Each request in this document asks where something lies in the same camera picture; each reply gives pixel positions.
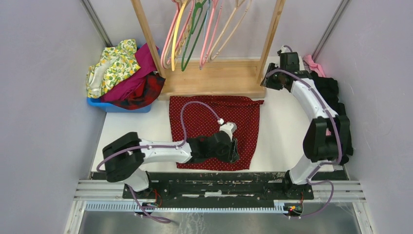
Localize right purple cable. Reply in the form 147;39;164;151
264;45;343;219

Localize magenta garment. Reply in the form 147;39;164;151
100;43;157;102

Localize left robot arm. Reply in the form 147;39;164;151
97;131;240;198

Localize wooden hanger rack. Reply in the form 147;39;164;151
131;0;285;100

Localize lemon print garment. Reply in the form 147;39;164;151
86;39;141;98

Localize white cable duct strip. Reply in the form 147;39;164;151
85;201;287;214

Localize pink garment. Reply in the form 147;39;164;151
302;55;326;78

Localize red black plaid garment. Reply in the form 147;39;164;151
110;73;166;111

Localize green hanger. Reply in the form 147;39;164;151
181;0;210;72

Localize blue plastic bin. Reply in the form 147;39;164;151
86;97;153;114

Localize wooden hanger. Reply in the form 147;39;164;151
207;0;253;62

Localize pink hanger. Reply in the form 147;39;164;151
199;0;223;70
160;0;195;69

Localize pink hanger right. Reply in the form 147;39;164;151
199;0;223;70

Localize pink hanger left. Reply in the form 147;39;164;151
160;0;195;69

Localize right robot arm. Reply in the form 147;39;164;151
261;51;350;199

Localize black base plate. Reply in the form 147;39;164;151
135;172;316;209

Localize yellow hanger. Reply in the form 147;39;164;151
171;0;189;71

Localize red polka dot skirt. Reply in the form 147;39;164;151
169;96;264;171

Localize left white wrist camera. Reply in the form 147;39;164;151
217;118;237;140

